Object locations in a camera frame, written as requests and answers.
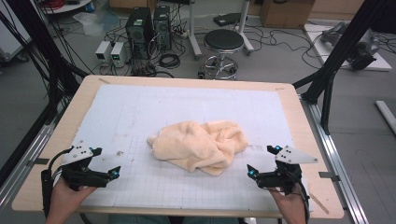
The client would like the flat black device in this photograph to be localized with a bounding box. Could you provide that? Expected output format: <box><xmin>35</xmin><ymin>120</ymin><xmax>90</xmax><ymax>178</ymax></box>
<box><xmin>213</xmin><ymin>12</ymin><xmax>244</xmax><ymax>27</ymax></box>

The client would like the black round stool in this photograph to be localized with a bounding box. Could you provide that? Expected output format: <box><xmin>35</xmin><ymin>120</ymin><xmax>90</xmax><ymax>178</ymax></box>
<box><xmin>197</xmin><ymin>28</ymin><xmax>246</xmax><ymax>81</ymax></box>

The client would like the slim black computer tower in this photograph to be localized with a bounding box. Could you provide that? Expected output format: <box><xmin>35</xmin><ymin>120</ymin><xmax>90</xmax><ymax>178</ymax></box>
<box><xmin>152</xmin><ymin>5</ymin><xmax>173</xmax><ymax>50</ymax></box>

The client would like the black metal frame stand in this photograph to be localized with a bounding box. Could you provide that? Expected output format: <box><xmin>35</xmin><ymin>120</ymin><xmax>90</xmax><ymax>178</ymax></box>
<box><xmin>0</xmin><ymin>0</ymin><xmax>90</xmax><ymax>125</ymax></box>
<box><xmin>292</xmin><ymin>0</ymin><xmax>390</xmax><ymax>135</ymax></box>

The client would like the white table leg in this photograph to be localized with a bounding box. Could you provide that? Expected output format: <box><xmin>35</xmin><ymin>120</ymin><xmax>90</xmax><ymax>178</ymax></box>
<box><xmin>186</xmin><ymin>0</ymin><xmax>204</xmax><ymax>60</ymax></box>
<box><xmin>234</xmin><ymin>0</ymin><xmax>255</xmax><ymax>55</ymax></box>

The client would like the person's right hand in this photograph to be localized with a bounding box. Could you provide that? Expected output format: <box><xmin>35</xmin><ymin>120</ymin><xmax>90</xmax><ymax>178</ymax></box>
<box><xmin>269</xmin><ymin>187</ymin><xmax>308</xmax><ymax>218</ymax></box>

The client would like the grey metal clamp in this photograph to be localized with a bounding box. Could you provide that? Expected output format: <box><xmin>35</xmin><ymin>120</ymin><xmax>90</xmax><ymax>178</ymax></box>
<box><xmin>318</xmin><ymin>171</ymin><xmax>341</xmax><ymax>182</ymax></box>
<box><xmin>26</xmin><ymin>158</ymin><xmax>50</xmax><ymax>166</ymax></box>

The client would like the person's left hand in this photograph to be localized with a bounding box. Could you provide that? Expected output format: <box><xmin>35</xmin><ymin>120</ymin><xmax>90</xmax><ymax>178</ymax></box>
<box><xmin>48</xmin><ymin>177</ymin><xmax>97</xmax><ymax>218</ymax></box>

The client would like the white floor board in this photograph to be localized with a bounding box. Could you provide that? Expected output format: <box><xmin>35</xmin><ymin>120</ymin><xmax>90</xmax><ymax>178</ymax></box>
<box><xmin>303</xmin><ymin>22</ymin><xmax>393</xmax><ymax>72</ymax></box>

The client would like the long black floor cable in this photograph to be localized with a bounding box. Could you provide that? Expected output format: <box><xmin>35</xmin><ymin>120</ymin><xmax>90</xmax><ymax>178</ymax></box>
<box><xmin>248</xmin><ymin>26</ymin><xmax>321</xmax><ymax>70</ymax></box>

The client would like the white gridded mat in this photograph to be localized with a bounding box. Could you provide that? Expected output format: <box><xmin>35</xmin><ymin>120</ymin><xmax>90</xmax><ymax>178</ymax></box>
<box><xmin>73</xmin><ymin>84</ymin><xmax>311</xmax><ymax>210</ymax></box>

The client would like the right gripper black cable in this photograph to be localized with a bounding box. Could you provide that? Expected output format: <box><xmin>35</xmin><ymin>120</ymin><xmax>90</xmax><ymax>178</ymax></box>
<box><xmin>291</xmin><ymin>172</ymin><xmax>311</xmax><ymax>224</ymax></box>

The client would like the white tube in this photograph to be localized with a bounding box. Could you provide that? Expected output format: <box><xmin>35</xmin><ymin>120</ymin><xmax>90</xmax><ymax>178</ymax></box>
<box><xmin>375</xmin><ymin>100</ymin><xmax>396</xmax><ymax>136</ymax></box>

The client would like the peach terry towel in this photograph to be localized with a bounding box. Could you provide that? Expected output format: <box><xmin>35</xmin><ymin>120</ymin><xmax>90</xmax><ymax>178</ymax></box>
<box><xmin>147</xmin><ymin>120</ymin><xmax>249</xmax><ymax>177</ymax></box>

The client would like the white round table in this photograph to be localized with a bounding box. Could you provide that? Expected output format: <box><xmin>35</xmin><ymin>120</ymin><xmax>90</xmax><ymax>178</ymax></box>
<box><xmin>36</xmin><ymin>0</ymin><xmax>94</xmax><ymax>15</ymax></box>

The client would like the cardboard box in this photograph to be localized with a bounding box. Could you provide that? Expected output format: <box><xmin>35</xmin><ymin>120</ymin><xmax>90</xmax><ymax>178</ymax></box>
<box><xmin>260</xmin><ymin>0</ymin><xmax>316</xmax><ymax>30</ymax></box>

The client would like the large black computer tower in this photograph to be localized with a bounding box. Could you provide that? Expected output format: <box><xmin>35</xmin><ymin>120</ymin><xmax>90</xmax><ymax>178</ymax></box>
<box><xmin>124</xmin><ymin>7</ymin><xmax>156</xmax><ymax>60</ymax></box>

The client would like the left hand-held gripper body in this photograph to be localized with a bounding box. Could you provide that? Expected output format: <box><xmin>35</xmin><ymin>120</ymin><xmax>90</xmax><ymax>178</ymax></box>
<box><xmin>60</xmin><ymin>141</ymin><xmax>110</xmax><ymax>191</ymax></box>

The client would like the clear plastic bag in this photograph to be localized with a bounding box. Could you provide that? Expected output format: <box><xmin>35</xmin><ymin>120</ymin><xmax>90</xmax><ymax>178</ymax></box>
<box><xmin>72</xmin><ymin>11</ymin><xmax>120</xmax><ymax>36</ymax></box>

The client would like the grey robot device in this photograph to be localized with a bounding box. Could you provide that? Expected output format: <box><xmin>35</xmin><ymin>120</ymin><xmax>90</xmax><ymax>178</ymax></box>
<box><xmin>320</xmin><ymin>21</ymin><xmax>381</xmax><ymax>71</ymax></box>

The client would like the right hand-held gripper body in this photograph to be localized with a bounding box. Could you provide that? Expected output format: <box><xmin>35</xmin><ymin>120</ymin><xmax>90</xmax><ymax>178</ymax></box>
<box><xmin>257</xmin><ymin>145</ymin><xmax>319</xmax><ymax>195</ymax></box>

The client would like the thin wooden stick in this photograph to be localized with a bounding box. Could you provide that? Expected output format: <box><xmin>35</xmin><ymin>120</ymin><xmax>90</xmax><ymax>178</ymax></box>
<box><xmin>307</xmin><ymin>191</ymin><xmax>330</xmax><ymax>216</ymax></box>

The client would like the white power supply box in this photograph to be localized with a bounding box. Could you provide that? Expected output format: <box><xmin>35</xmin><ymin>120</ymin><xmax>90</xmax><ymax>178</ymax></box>
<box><xmin>94</xmin><ymin>40</ymin><xmax>112</xmax><ymax>64</ymax></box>
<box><xmin>109</xmin><ymin>41</ymin><xmax>130</xmax><ymax>67</ymax></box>

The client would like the aluminium rail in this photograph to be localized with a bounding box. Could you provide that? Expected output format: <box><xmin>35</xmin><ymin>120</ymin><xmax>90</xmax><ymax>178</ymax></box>
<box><xmin>0</xmin><ymin>124</ymin><xmax>55</xmax><ymax>213</ymax></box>
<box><xmin>300</xmin><ymin>94</ymin><xmax>370</xmax><ymax>224</ymax></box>

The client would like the coiled black cable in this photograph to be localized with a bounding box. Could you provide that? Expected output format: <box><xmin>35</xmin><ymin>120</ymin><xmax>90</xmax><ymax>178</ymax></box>
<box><xmin>158</xmin><ymin>53</ymin><xmax>181</xmax><ymax>70</ymax></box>

